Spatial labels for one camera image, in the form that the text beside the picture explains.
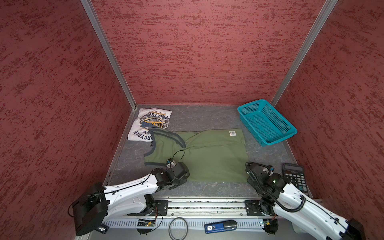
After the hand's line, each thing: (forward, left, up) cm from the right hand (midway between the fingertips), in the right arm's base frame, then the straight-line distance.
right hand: (250, 184), depth 81 cm
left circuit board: (-17, +56, -4) cm, 59 cm away
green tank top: (+19, +14, -3) cm, 24 cm away
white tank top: (+46, +66, +4) cm, 80 cm away
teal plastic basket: (+43, -23, -1) cm, 49 cm away
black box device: (-18, +74, +3) cm, 76 cm away
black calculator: (+4, -26, +1) cm, 27 cm away
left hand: (+2, +37, 0) cm, 37 cm away
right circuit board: (-19, -7, -5) cm, 21 cm away
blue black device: (-19, +20, +4) cm, 28 cm away
